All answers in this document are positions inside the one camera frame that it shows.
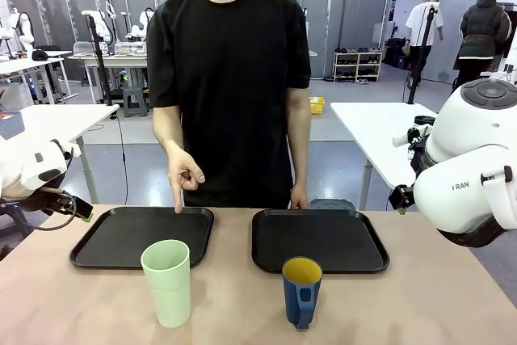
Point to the black pole with white camera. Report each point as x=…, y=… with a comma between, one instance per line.
x=415, y=82

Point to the person in black t-shirt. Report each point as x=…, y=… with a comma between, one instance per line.
x=226, y=78

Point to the blue grey box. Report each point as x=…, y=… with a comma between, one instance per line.
x=12, y=124

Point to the person's left hand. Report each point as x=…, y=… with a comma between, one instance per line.
x=301, y=195

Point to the person's right forearm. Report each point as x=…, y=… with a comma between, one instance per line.
x=165, y=127

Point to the yellow plastic crate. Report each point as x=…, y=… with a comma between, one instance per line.
x=317, y=106

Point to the person in white t-shirt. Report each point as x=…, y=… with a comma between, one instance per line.
x=418, y=22

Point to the dark grey chair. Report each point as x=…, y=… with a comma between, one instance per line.
x=331, y=204

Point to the black plastic tray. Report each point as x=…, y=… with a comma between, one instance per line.
x=343, y=240
x=121, y=236

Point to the person's right hand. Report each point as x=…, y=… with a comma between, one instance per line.
x=182, y=167

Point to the white background desk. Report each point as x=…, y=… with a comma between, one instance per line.
x=36, y=63
x=117, y=60

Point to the person in dark puffer jacket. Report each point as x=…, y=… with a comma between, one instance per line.
x=482, y=26

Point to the tall light green cup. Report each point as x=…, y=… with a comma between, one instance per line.
x=169, y=296

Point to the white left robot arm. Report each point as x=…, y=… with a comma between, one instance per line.
x=24, y=167

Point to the white table grey leg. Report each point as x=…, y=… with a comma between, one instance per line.
x=371, y=131
x=60, y=123

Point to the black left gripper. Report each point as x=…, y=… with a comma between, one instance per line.
x=56, y=201

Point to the blue mug yellow inside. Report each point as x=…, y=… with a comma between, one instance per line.
x=292, y=300

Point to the black tripod pole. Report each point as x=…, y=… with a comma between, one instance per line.
x=101, y=62

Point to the grey step stool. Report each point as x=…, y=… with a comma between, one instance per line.
x=135, y=102

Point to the clear plastic box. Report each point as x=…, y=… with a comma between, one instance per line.
x=129, y=47

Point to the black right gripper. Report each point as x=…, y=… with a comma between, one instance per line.
x=404, y=197

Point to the wooden shoe rack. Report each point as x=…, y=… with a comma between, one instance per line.
x=357, y=66

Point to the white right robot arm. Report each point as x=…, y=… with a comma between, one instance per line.
x=456, y=127

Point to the black cap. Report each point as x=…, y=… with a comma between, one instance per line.
x=39, y=55

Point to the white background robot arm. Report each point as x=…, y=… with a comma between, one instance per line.
x=22, y=26
x=109, y=18
x=143, y=23

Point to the person's left forearm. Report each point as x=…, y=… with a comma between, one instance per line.
x=299, y=139

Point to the black bag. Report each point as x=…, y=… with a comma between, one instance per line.
x=393, y=52

